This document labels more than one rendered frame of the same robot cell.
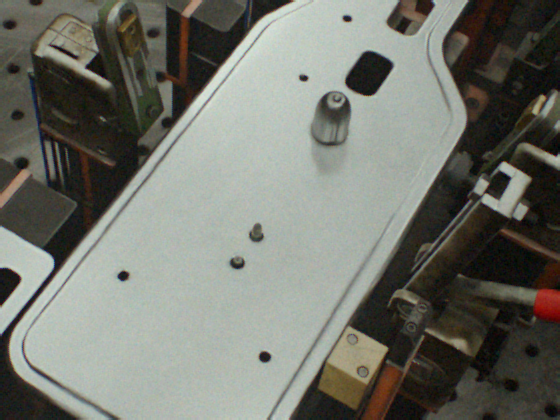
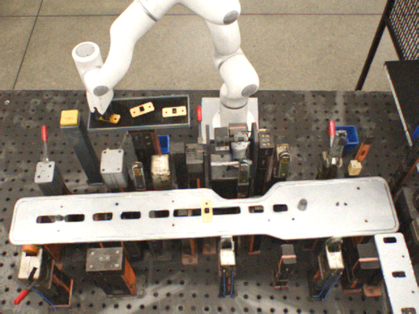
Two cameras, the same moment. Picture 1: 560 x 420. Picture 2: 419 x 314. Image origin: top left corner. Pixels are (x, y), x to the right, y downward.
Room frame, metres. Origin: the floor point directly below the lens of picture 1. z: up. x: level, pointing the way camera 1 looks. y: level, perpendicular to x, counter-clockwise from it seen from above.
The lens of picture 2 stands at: (1.12, 0.52, 2.52)
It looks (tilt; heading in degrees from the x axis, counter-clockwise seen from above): 58 degrees down; 250
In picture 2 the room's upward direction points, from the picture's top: 4 degrees counter-clockwise
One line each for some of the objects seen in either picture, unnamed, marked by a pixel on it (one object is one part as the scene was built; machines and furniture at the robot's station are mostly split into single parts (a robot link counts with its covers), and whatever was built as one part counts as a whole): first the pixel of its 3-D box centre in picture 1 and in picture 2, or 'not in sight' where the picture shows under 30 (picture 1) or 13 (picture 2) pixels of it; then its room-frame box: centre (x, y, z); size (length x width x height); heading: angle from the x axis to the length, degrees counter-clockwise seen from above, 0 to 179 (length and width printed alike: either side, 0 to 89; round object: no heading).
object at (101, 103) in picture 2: not in sight; (100, 93); (1.07, -0.58, 1.29); 0.10 x 0.07 x 0.11; 48
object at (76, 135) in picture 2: not in sight; (84, 151); (1.21, -0.65, 0.92); 0.08 x 0.08 x 0.44; 69
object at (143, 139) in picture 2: not in sight; (147, 148); (0.96, -0.55, 0.92); 0.10 x 0.08 x 0.45; 159
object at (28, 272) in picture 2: not in sight; (48, 280); (1.49, -0.20, 0.88); 0.15 x 0.11 x 0.36; 69
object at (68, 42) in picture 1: (97, 158); (324, 273); (0.57, 0.19, 0.87); 0.12 x 0.09 x 0.35; 69
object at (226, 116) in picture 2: not in sight; (234, 111); (0.55, -0.59, 0.89); 0.19 x 0.19 x 0.18
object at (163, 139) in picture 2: not in sight; (158, 150); (0.91, -0.64, 0.74); 0.11 x 0.10 x 0.09; 159
